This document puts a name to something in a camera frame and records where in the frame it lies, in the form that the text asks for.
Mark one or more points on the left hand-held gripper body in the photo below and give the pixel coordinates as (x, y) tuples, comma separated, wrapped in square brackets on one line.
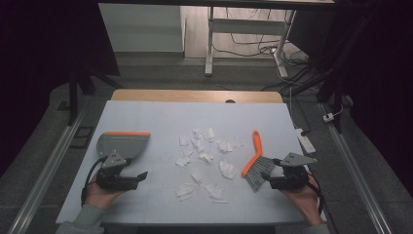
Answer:
[(112, 180)]

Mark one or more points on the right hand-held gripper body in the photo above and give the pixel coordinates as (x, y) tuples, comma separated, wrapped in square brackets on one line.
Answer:
[(290, 177)]

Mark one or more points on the orange brush with grey bristles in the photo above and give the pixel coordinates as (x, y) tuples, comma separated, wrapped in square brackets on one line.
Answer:
[(257, 152)]

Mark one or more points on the pile of white paper scraps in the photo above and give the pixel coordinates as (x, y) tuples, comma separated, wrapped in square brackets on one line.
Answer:
[(201, 156)]

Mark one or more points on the person's left hand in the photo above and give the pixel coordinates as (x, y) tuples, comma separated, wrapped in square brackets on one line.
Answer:
[(99, 195)]

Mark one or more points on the person's right hand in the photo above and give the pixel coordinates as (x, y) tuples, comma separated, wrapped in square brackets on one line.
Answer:
[(303, 201)]

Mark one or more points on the grey dustpan with orange edge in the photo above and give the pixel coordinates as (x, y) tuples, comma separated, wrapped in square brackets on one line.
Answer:
[(128, 144)]

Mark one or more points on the white power strip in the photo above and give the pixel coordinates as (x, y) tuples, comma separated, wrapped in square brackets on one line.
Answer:
[(305, 140)]

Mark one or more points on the black floor plate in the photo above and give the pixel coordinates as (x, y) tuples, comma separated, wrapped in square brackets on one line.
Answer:
[(82, 137)]

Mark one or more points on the small white plug adapter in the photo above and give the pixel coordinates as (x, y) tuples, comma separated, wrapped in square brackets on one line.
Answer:
[(328, 117)]

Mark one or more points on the black metal stand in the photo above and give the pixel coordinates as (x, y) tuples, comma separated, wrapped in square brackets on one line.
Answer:
[(73, 94), (336, 97)]

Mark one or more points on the wooden table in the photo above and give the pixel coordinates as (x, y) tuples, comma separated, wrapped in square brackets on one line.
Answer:
[(195, 96)]

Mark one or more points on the dark curtain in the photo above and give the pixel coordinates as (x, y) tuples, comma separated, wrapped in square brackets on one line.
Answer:
[(32, 65), (383, 81)]

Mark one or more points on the white cabinet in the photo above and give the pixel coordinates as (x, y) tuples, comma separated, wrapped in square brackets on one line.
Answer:
[(142, 27)]

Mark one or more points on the metal floor rail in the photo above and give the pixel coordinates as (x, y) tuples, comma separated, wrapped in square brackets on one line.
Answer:
[(354, 169), (45, 172)]

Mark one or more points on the white desk frame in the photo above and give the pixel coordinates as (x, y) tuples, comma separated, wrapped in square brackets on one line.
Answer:
[(246, 26)]

